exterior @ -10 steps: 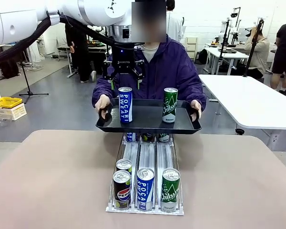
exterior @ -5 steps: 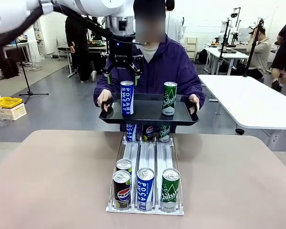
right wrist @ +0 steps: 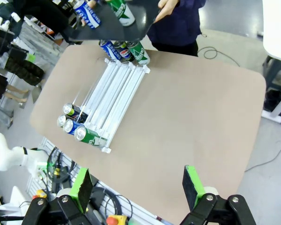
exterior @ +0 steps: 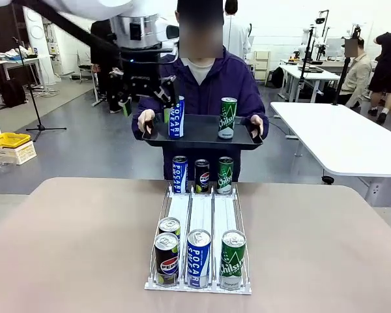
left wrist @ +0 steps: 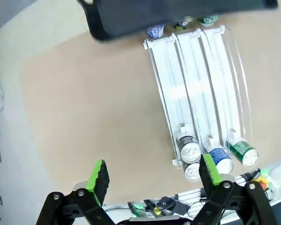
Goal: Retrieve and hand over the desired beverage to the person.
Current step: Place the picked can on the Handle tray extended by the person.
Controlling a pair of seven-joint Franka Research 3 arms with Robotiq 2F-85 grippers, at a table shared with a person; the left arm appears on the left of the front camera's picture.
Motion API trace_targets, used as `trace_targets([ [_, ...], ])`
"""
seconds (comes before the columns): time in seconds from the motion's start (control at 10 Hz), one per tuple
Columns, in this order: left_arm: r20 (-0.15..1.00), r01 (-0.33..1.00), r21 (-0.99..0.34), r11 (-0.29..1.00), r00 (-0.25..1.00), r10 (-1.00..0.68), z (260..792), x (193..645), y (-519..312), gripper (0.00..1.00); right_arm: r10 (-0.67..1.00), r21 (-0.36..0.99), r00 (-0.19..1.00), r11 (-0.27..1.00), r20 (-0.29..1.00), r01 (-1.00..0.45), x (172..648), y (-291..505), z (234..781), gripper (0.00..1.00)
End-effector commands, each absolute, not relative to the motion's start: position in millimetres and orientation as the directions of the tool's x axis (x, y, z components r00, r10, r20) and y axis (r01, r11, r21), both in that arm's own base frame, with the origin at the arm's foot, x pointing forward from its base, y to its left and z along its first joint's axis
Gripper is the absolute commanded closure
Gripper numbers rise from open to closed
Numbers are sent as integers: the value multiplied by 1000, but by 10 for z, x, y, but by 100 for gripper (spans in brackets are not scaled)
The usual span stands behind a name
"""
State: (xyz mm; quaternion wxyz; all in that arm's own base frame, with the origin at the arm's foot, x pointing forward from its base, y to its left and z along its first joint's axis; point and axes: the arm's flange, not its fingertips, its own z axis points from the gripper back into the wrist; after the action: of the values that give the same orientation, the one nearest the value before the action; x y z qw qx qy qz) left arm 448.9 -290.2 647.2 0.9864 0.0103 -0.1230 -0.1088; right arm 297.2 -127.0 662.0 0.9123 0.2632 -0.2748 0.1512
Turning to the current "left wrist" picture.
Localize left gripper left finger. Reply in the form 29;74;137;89
36;159;115;225

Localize white can dispenser rack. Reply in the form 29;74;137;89
142;24;253;171

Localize white control box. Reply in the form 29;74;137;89
269;155;281;203

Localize black serving tray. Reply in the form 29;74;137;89
77;0;279;43

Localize blue Pocari Sweat can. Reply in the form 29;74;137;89
146;24;165;39
202;145;235;175

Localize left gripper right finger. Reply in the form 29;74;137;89
192;154;279;225

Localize green Chilsung cider can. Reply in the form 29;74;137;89
198;14;220;28
226;138;260;168

